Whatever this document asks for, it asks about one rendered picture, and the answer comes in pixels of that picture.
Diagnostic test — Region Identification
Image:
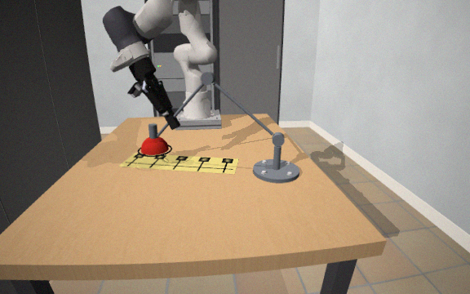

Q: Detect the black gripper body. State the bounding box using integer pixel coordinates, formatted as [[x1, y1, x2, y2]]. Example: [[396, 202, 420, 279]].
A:
[[129, 57, 156, 91]]

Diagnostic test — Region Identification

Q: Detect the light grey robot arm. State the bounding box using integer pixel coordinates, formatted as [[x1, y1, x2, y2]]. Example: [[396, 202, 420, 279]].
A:
[[103, 0, 217, 119]]

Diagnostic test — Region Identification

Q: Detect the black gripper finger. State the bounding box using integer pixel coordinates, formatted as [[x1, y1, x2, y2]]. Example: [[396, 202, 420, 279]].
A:
[[154, 78, 180, 126], [140, 79, 179, 130]]

